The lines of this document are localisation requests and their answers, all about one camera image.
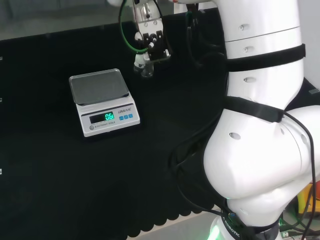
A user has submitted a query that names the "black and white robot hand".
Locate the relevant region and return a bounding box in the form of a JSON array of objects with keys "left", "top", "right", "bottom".
[{"left": 133, "top": 19, "right": 174, "bottom": 74}]

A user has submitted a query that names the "small clear glass beaker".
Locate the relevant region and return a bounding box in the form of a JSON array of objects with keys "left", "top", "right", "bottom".
[{"left": 140, "top": 60, "right": 155, "bottom": 79}]

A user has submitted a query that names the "white electronic balance steel pan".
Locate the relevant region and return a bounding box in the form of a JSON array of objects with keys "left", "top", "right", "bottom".
[{"left": 68, "top": 68, "right": 141, "bottom": 138}]

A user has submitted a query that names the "black scalloped bench cloth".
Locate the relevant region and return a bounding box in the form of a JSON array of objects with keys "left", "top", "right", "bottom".
[{"left": 0, "top": 6, "right": 320, "bottom": 240}]

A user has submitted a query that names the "yellow emergency stop button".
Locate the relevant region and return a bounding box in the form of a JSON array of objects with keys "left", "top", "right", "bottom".
[{"left": 296, "top": 181, "right": 320, "bottom": 215}]

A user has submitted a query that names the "green cable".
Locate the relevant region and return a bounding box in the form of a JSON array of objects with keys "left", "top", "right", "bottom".
[{"left": 118, "top": 0, "right": 150, "bottom": 54}]

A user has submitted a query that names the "looped black cable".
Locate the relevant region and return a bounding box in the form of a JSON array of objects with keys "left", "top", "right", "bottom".
[{"left": 168, "top": 112, "right": 229, "bottom": 216}]

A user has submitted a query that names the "thin black cable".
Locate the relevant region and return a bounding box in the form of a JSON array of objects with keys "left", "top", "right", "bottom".
[{"left": 283, "top": 111, "right": 316, "bottom": 240}]

